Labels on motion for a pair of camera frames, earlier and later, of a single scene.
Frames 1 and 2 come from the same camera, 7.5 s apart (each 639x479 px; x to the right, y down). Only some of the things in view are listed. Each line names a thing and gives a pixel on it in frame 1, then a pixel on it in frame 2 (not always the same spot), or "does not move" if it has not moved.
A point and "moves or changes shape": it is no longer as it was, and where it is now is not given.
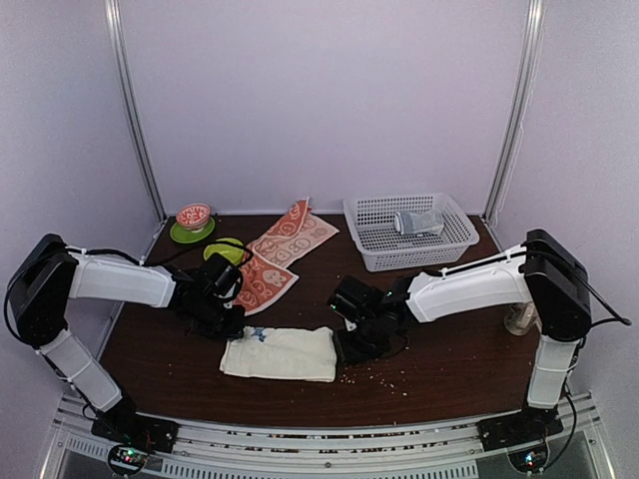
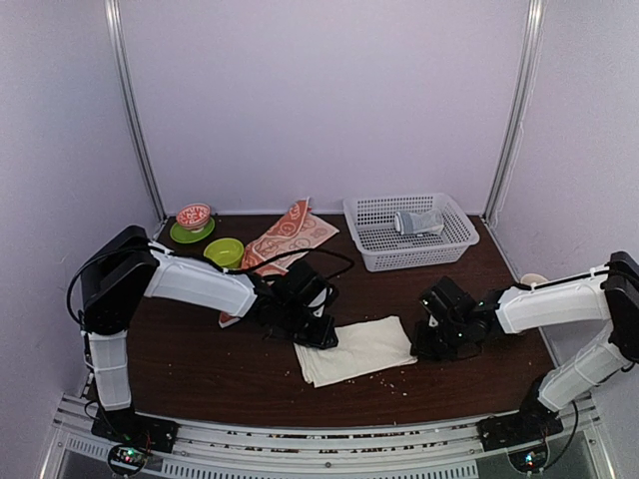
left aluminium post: [118, 40] does not move
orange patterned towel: [266, 272] does not move
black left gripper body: [213, 321] to [294, 321]
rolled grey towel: [430, 221] does not move
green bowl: [231, 252] does not move
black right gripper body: [372, 339] to [450, 339]
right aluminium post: [532, 40] does not move
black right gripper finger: [349, 352] to [425, 343]
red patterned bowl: [194, 217] does not move
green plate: [184, 235] does not move
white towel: [299, 353] moves or changes shape
